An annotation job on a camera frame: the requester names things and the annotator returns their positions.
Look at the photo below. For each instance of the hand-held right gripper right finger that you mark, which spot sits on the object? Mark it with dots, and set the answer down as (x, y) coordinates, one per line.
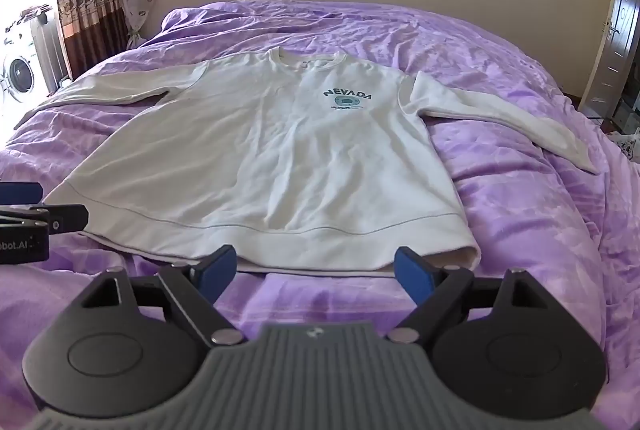
(412, 275)

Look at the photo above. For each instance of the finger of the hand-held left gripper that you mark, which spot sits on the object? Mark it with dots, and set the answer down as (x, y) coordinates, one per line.
(65, 216)
(20, 193)

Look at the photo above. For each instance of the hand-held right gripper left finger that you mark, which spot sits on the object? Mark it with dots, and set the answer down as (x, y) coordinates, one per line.
(220, 272)

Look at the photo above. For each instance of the white printed sweatshirt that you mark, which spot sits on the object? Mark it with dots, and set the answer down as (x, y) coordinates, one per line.
(275, 159)

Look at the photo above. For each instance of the white washing machine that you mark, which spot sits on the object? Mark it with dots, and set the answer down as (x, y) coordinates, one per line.
(17, 77)

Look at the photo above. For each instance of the purple blanket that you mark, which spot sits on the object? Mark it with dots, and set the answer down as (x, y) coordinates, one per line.
(525, 235)

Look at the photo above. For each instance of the grey ribbed appliance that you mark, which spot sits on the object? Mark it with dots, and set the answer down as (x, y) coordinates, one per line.
(45, 44)

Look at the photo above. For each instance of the white panelled door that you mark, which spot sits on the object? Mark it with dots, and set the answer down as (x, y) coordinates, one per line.
(620, 34)

